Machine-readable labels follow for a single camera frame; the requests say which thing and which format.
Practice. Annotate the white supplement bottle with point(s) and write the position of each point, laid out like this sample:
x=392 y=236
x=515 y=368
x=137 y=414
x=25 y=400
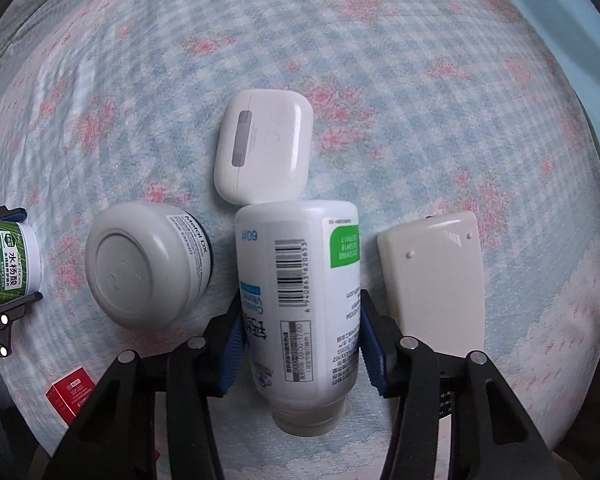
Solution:
x=300 y=310

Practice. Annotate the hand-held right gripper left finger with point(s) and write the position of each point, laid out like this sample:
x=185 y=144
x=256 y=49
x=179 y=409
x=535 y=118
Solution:
x=232 y=347

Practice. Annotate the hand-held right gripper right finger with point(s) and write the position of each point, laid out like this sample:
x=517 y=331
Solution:
x=374 y=347

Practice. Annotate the red small box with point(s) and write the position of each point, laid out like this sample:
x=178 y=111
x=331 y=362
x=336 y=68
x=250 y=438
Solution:
x=72 y=392

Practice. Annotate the white round jar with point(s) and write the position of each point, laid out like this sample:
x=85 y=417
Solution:
x=142 y=265

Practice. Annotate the checkered floral blanket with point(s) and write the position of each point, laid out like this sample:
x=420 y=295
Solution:
x=380 y=110

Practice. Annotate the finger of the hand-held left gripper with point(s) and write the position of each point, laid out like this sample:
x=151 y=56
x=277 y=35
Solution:
x=0 y=210
x=0 y=322

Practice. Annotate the green label round tub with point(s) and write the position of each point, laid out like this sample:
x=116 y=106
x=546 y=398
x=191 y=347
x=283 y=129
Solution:
x=10 y=265

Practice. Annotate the cream rectangular box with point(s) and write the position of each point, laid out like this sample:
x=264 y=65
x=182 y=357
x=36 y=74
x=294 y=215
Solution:
x=437 y=285

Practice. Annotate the white earbuds case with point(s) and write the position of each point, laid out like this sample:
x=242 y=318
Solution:
x=262 y=147

